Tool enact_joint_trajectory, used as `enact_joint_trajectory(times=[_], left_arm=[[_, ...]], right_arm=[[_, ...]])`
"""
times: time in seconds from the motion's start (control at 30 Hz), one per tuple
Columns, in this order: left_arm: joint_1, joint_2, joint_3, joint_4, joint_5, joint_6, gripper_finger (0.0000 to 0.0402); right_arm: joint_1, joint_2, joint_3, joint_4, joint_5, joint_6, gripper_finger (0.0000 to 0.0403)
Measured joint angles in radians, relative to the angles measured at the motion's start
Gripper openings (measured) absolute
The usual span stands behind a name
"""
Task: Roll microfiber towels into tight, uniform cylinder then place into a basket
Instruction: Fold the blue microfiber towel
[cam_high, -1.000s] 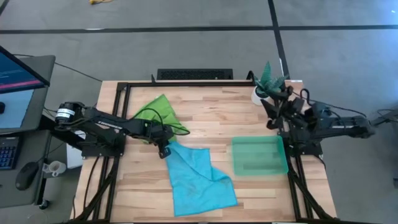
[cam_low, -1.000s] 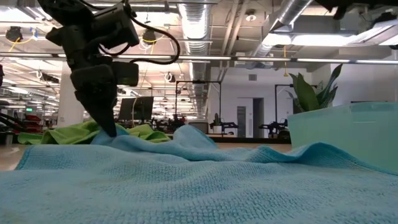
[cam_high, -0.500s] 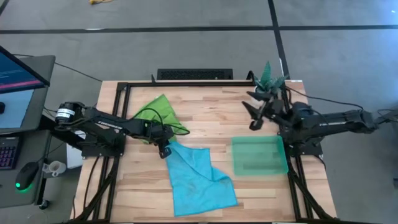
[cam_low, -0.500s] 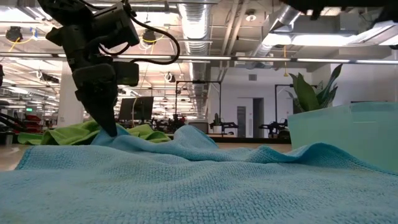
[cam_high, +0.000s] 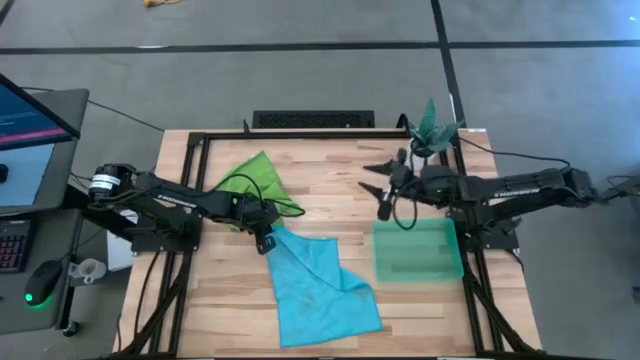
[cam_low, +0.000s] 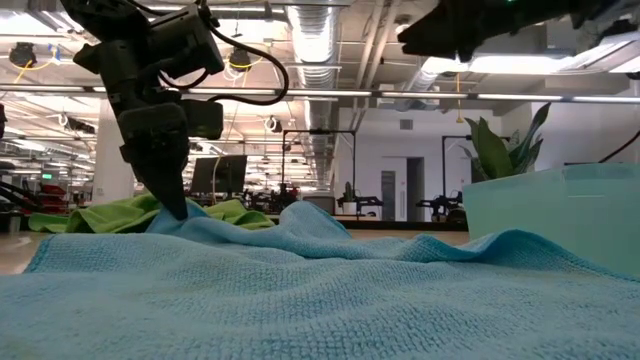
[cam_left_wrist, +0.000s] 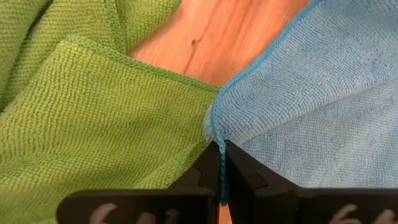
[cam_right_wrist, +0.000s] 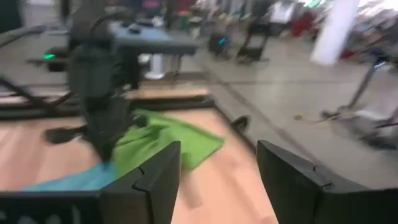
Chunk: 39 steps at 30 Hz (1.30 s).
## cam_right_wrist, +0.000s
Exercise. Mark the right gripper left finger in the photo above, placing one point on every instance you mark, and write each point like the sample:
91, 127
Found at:
149, 199

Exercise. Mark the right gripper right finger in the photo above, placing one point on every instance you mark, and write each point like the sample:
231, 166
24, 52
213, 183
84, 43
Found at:
295, 193

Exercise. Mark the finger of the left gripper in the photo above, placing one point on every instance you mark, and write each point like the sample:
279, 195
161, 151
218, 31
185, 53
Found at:
62, 134
140, 120

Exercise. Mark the blue microfiber towel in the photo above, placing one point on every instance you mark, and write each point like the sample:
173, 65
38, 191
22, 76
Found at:
77, 180

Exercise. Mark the green microfiber towel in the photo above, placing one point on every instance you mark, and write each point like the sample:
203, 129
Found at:
186, 143

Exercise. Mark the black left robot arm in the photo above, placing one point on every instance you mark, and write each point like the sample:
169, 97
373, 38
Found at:
93, 68

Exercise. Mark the black device with green light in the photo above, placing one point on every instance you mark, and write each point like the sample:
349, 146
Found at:
171, 102

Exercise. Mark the grey metal floor stand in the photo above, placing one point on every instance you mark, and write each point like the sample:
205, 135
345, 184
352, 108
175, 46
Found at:
363, 84

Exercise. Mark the white pillar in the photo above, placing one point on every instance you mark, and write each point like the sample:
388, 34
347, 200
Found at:
335, 31

